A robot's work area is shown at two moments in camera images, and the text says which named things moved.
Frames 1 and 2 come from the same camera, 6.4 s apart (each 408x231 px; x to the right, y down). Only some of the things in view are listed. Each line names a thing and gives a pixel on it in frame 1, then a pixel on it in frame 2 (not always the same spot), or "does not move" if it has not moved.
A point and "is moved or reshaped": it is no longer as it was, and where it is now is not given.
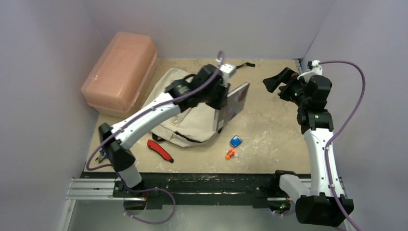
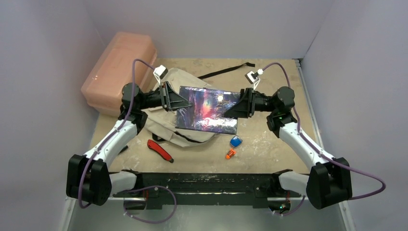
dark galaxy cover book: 235,103 is moved or reshaped
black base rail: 192,190 does not move
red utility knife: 165,154 does not move
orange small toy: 231,153 does not move
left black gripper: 223,102 -> 170,100
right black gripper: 287,86 -> 249,102
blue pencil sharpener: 235,141 does not move
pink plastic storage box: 121,74 does not move
